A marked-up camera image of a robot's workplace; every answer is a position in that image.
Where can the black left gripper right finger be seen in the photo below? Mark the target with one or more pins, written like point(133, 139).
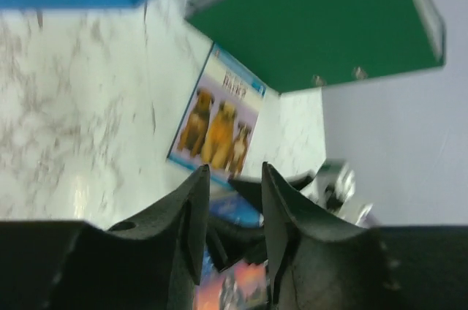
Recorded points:
point(318, 261)

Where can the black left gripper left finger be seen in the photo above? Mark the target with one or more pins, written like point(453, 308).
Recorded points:
point(151, 260)

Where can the dogs Bark picture book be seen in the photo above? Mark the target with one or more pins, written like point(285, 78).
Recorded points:
point(221, 114)

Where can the Jane Eyre blue book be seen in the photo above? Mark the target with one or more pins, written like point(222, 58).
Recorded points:
point(231, 277)

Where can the green lever arch file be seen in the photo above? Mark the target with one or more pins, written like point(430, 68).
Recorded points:
point(293, 45)

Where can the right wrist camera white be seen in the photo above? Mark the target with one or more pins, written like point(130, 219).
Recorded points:
point(333, 188)

